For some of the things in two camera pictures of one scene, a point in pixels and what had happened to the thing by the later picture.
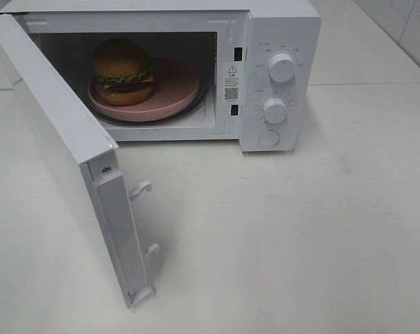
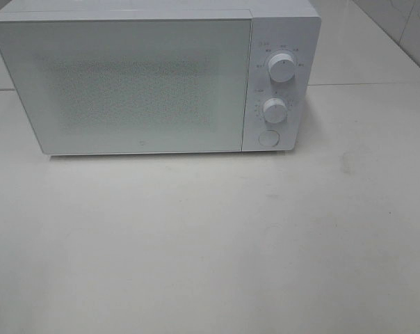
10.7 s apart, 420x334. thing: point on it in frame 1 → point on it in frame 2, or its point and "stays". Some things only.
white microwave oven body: (259, 63) stays
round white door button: (269, 138) stays
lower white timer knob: (275, 110) stays
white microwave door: (83, 156) → (115, 86)
